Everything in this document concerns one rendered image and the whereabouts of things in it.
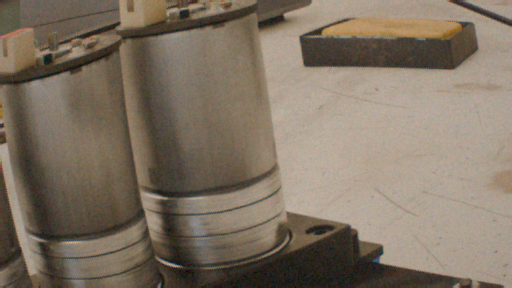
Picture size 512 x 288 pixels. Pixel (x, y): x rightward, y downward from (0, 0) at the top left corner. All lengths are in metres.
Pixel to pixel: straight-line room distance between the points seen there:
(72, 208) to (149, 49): 0.03
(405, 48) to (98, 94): 0.28
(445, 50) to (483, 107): 0.07
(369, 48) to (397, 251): 0.21
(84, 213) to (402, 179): 0.14
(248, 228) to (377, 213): 0.08
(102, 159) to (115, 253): 0.02
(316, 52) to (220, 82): 0.27
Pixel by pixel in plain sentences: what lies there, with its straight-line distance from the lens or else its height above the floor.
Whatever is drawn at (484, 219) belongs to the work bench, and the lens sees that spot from 0.23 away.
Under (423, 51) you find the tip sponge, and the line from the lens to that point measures 0.42.
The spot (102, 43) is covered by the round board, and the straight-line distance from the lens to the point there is 0.16.
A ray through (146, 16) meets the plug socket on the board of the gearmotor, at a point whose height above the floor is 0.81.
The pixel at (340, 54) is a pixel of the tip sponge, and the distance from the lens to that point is 0.43.
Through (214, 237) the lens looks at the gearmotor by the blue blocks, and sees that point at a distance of 0.17.
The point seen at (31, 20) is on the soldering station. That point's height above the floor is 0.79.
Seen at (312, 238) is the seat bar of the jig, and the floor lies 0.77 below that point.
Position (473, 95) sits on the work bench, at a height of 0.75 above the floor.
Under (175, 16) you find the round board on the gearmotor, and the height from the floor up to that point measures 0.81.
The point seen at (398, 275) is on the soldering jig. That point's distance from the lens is 0.18.
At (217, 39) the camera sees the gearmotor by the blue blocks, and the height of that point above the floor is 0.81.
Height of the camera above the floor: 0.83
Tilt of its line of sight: 14 degrees down
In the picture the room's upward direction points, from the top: 8 degrees counter-clockwise
